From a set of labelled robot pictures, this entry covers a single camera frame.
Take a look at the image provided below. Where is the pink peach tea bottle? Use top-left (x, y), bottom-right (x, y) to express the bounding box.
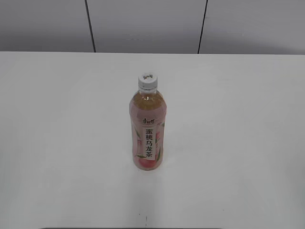
top-left (129, 90), bottom-right (167, 171)

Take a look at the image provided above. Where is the white bottle cap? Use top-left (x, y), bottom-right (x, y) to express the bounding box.
top-left (138, 72), bottom-right (158, 91)

